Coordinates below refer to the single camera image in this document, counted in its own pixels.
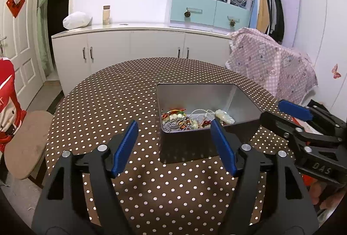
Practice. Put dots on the pink butterfly wall sticker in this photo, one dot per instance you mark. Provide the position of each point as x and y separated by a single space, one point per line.
336 71

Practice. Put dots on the white panel door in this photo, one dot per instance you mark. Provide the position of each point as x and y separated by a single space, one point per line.
24 48

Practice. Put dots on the green door curtain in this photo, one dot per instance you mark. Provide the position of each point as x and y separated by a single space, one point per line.
43 21

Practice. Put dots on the narrow teal drawer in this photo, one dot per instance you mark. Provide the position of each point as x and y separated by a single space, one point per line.
241 17

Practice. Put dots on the person's right hand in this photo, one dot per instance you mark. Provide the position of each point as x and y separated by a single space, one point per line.
324 195

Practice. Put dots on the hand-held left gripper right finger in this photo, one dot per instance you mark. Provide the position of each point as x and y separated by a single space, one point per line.
223 145

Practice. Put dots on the wide teal drawer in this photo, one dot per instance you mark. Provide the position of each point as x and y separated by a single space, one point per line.
206 14

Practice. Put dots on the red diamond door decoration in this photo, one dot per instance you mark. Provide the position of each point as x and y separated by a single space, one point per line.
15 2

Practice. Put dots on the white sideboard cabinet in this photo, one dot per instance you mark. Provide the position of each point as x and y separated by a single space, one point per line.
135 45

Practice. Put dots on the grey metal tin box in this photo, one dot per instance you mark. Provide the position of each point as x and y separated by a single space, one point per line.
189 153

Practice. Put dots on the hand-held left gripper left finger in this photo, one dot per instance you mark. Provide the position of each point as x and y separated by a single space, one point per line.
126 148

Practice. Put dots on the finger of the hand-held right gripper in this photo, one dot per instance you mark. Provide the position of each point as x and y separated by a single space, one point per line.
294 110
273 119

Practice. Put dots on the beige bottle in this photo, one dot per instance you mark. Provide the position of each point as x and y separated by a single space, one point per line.
106 15

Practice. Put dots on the white bag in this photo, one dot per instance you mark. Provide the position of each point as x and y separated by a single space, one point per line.
77 20

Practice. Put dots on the pink checked cartoon cloth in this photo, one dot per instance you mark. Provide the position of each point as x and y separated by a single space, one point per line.
271 61

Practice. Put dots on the row of hanging clothes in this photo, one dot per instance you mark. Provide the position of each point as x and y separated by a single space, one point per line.
268 13

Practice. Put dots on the pale green jade pendant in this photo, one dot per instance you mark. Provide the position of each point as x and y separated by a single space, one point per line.
223 116

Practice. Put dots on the wooden chair with brown seat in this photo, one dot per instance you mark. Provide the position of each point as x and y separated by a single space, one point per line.
27 143

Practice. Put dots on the brown polka dot tablecloth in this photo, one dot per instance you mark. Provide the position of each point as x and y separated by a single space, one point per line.
108 94

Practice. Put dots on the pine cone ornament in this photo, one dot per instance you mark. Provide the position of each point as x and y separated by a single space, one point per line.
187 14
232 23

